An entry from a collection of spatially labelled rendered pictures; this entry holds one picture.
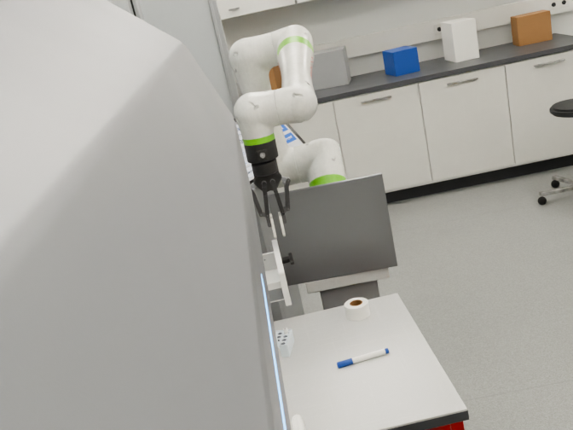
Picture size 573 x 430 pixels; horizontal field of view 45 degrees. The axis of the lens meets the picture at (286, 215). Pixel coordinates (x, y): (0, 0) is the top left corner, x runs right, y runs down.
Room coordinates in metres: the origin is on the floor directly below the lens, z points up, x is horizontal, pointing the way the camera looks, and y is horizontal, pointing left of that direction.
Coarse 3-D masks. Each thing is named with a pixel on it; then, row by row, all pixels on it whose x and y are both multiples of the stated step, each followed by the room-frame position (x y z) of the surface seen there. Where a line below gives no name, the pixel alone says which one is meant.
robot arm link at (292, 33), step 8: (272, 32) 2.33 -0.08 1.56; (280, 32) 2.31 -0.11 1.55; (288, 32) 2.27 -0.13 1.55; (296, 32) 2.26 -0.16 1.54; (304, 32) 2.29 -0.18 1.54; (272, 40) 2.30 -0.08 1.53; (280, 40) 2.27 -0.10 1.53; (288, 40) 2.22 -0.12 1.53; (296, 40) 2.21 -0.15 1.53; (304, 40) 2.23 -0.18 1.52; (312, 40) 2.30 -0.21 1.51; (280, 48) 2.23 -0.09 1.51; (312, 48) 2.24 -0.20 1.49
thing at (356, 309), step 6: (348, 300) 1.82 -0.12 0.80; (354, 300) 1.81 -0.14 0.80; (360, 300) 1.80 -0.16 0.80; (366, 300) 1.79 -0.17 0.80; (348, 306) 1.78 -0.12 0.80; (354, 306) 1.77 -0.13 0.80; (360, 306) 1.76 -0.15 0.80; (366, 306) 1.77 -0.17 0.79; (348, 312) 1.77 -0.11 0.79; (354, 312) 1.76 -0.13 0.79; (360, 312) 1.76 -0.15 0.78; (366, 312) 1.76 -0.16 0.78; (348, 318) 1.78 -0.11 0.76; (354, 318) 1.76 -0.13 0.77; (360, 318) 1.76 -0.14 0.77
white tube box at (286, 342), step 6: (282, 330) 1.73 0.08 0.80; (288, 330) 1.72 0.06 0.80; (282, 336) 1.70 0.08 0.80; (288, 336) 1.69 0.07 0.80; (282, 342) 1.67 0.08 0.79; (288, 342) 1.66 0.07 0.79; (282, 348) 1.65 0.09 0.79; (288, 348) 1.65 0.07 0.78; (282, 354) 1.65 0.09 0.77; (288, 354) 1.64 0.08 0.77
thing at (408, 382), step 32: (288, 320) 1.86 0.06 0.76; (320, 320) 1.81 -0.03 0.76; (384, 320) 1.73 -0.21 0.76; (320, 352) 1.63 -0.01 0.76; (352, 352) 1.59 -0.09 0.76; (416, 352) 1.53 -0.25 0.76; (288, 384) 1.51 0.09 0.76; (320, 384) 1.48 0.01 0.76; (352, 384) 1.45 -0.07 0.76; (384, 384) 1.42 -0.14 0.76; (416, 384) 1.39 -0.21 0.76; (448, 384) 1.36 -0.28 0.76; (320, 416) 1.35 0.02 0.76; (352, 416) 1.32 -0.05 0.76; (384, 416) 1.30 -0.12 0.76; (416, 416) 1.27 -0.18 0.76; (448, 416) 1.26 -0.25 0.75
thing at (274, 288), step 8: (264, 256) 2.08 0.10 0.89; (272, 256) 2.09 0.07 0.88; (264, 264) 2.08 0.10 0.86; (272, 264) 2.09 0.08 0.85; (272, 272) 2.06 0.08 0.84; (272, 280) 2.00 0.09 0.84; (272, 288) 1.84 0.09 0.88; (280, 288) 1.84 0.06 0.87; (272, 296) 1.84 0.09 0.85; (280, 296) 1.84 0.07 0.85
